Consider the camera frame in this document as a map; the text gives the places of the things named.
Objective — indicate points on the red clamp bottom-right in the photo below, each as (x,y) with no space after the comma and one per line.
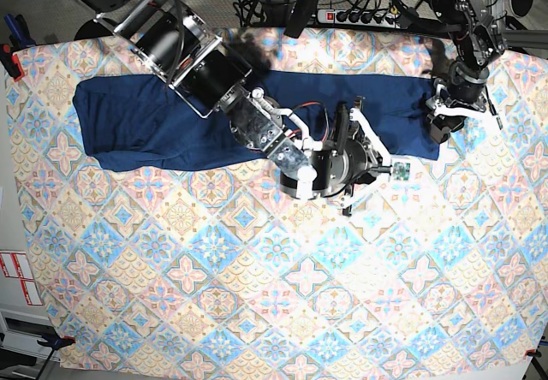
(534,353)

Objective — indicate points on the red black clamp top-left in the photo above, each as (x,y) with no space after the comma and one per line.
(11,63)

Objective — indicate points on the blue clamp bottom-left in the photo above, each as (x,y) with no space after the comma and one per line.
(54,342)

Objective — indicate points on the red white labels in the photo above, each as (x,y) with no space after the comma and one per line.
(17,277)

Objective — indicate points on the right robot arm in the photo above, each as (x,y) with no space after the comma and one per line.
(203,105)

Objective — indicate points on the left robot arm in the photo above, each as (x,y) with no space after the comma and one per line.
(477,37)

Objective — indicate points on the black round stand base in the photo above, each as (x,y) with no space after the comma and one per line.
(91,30)

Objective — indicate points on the patterned tile tablecloth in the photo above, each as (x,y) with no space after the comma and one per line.
(218,275)

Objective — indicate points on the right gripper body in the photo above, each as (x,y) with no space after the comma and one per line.
(332,177)

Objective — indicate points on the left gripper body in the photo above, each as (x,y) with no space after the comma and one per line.
(463,90)

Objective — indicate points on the blue long-sleeve T-shirt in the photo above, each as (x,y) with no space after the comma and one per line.
(132,121)

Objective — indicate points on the white power strip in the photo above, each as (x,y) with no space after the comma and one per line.
(358,18)

